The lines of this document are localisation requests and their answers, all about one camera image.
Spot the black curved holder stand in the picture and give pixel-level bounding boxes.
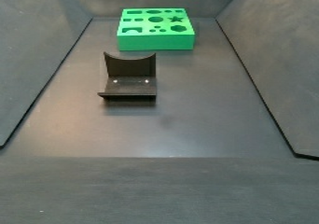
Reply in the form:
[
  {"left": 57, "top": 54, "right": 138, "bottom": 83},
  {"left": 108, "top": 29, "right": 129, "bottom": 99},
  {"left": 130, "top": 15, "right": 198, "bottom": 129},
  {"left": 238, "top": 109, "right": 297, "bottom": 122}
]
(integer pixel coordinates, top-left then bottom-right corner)
[{"left": 98, "top": 52, "right": 157, "bottom": 99}]

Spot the green shape sorter block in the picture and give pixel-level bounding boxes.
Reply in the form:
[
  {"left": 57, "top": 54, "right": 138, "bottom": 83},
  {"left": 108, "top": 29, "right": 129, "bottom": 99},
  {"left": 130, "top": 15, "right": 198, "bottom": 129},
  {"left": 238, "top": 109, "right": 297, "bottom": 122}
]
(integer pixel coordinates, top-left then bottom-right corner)
[{"left": 117, "top": 7, "right": 196, "bottom": 50}]

